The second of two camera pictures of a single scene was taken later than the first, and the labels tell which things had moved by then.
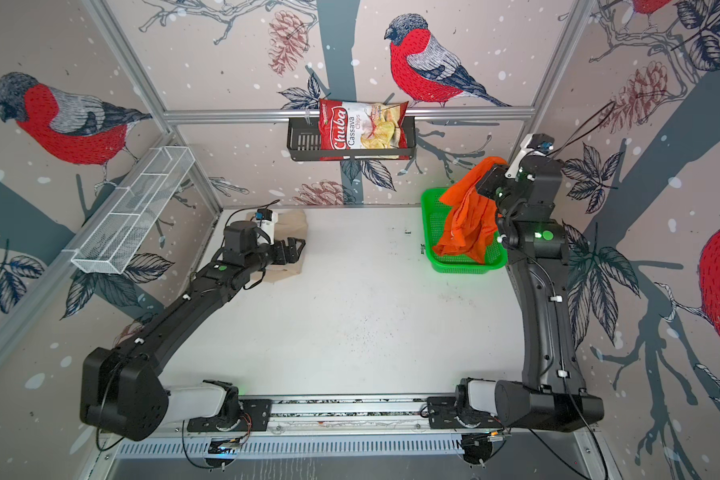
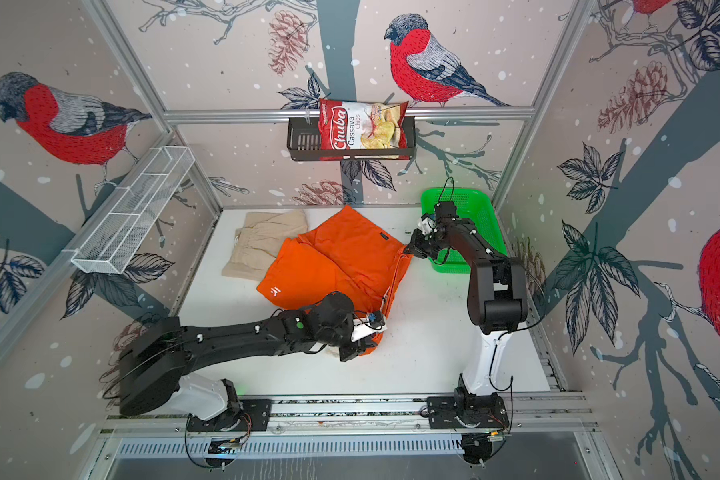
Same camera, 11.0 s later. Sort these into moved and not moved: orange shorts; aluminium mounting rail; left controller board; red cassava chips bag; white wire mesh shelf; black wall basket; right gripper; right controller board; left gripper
Moved: right gripper; orange shorts; left gripper
Not moved: white wire mesh shelf; right controller board; red cassava chips bag; left controller board; black wall basket; aluminium mounting rail
